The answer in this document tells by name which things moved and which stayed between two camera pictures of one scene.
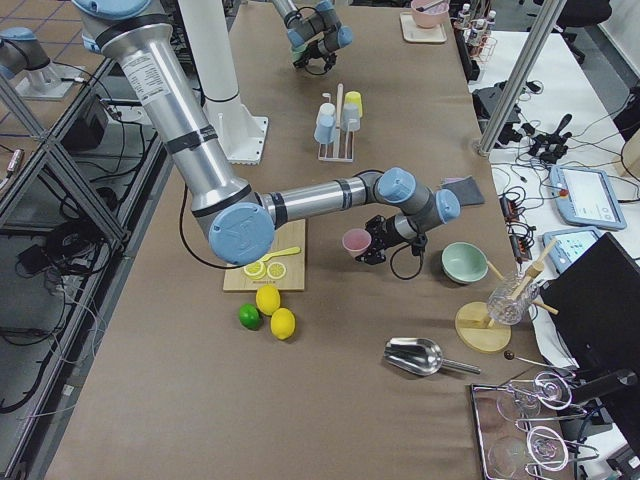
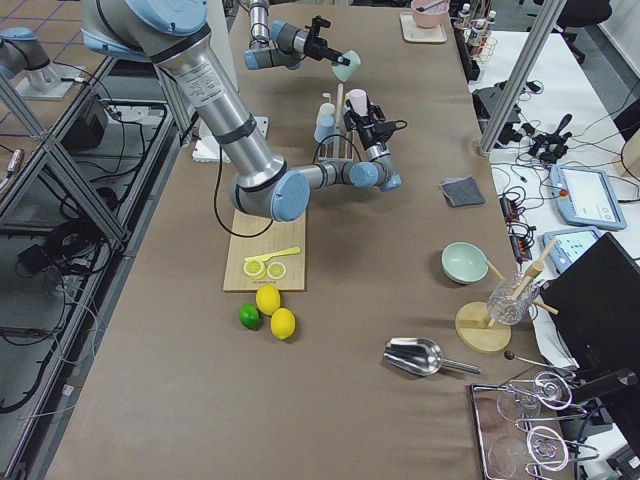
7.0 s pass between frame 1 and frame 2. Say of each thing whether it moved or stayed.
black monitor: stayed
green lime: stayed
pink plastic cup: moved
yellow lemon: stayed
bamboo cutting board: stayed
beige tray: stayed
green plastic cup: moved
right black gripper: moved
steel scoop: stayed
